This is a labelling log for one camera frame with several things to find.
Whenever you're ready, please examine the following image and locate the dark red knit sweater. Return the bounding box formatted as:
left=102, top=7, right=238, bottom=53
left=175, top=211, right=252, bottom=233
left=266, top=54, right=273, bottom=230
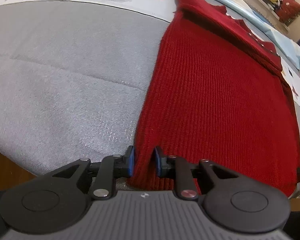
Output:
left=129, top=0, right=300, bottom=196

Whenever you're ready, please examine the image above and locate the light blue folded sheet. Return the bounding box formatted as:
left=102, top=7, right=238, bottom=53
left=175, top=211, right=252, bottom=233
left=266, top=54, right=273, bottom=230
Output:
left=215, top=0, right=300, bottom=70

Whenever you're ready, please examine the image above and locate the dark red cushion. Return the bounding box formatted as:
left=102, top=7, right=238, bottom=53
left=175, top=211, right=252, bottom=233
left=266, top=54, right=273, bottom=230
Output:
left=275, top=0, right=300, bottom=26

